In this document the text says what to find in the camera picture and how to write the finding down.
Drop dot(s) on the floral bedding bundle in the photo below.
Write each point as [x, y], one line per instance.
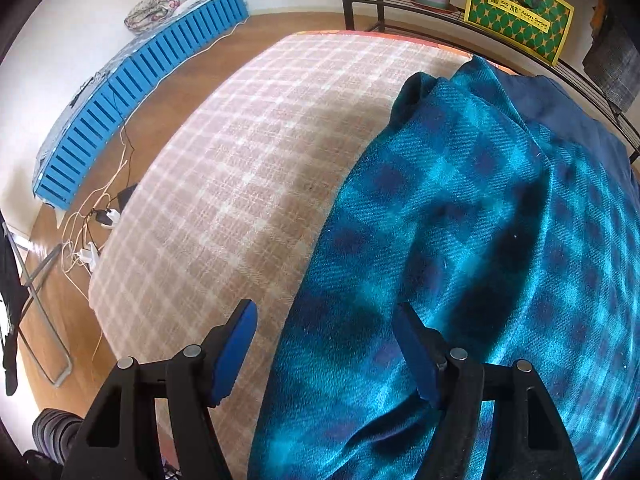
[165, 2]

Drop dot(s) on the black ribbed object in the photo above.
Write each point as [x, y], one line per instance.
[50, 435]

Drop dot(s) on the blue slatted panel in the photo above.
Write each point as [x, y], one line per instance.
[125, 80]

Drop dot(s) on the black hanging cloth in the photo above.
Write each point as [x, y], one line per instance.
[10, 310]

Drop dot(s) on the grey checked coat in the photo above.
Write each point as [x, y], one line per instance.
[607, 60]

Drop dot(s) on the white power adapter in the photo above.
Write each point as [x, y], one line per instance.
[89, 255]
[109, 217]

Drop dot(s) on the pink plaid blanket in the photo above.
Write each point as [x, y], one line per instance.
[225, 185]

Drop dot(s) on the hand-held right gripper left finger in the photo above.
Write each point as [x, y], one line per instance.
[237, 350]

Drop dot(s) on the teal plaid fleece jacket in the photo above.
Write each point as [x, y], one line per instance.
[450, 210]

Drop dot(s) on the small black box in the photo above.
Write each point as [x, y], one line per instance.
[127, 195]

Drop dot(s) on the black metal clothes rack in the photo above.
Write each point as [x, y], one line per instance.
[346, 0]

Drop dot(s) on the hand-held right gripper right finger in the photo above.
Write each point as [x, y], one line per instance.
[417, 355]

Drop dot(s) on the grey folding metal frame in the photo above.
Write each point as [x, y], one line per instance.
[44, 262]

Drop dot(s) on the yellow green patterned bag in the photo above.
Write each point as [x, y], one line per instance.
[515, 15]

